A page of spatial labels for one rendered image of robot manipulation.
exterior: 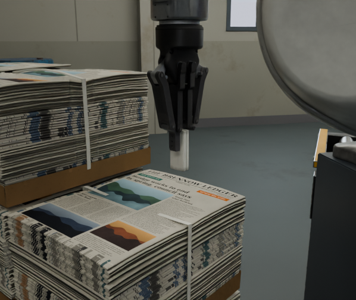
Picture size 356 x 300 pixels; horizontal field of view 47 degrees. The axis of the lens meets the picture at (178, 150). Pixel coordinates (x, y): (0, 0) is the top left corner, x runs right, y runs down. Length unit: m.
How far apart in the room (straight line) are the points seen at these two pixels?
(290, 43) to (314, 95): 0.03
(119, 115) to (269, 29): 0.73
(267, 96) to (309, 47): 5.42
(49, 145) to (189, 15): 0.39
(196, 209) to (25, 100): 0.38
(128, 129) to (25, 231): 0.34
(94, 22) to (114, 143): 4.22
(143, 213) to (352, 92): 0.59
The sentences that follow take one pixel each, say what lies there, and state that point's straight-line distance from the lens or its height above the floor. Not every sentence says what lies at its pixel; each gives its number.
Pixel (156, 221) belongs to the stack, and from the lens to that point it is 0.74.
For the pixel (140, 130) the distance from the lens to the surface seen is 0.98.
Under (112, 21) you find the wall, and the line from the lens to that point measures 5.11.
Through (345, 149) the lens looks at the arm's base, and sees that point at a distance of 0.53.
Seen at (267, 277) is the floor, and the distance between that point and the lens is 2.16.
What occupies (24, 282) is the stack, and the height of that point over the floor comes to 0.71.
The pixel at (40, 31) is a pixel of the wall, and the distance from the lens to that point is 5.13.
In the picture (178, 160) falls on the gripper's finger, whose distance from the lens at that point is 0.69.
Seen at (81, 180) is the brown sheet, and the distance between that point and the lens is 0.90.
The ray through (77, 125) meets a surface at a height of 0.97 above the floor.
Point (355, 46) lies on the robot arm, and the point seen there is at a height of 1.14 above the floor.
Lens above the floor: 1.14
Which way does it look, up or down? 15 degrees down
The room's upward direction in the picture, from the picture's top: straight up
